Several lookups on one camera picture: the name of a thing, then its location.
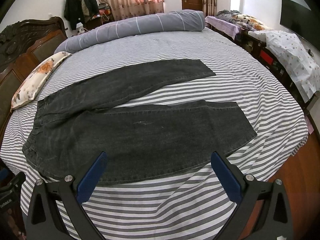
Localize pile of clothes on bench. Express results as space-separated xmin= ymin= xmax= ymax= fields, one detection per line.
xmin=215 ymin=10 xmax=273 ymax=31

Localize dark carved wooden headboard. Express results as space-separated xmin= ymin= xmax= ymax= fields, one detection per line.
xmin=1 ymin=16 xmax=67 ymax=138

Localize dark grey denim pants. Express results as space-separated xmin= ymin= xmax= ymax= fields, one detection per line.
xmin=22 ymin=59 xmax=257 ymax=185

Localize rolled grey checked duvet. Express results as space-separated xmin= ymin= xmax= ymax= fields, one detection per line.
xmin=55 ymin=9 xmax=205 ymax=53

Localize floral cream pillow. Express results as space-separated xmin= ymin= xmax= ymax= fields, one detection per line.
xmin=10 ymin=51 xmax=72 ymax=111

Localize dark clothes hanging on rack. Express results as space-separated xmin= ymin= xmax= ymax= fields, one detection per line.
xmin=64 ymin=0 xmax=99 ymax=30

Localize white dotted cloth cover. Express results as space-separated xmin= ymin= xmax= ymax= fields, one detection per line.
xmin=248 ymin=30 xmax=319 ymax=102

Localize purple covered bench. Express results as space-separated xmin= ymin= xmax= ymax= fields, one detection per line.
xmin=205 ymin=16 xmax=243 ymax=40

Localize dark wooden low cabinet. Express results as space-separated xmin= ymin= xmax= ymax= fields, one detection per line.
xmin=234 ymin=31 xmax=317 ymax=115

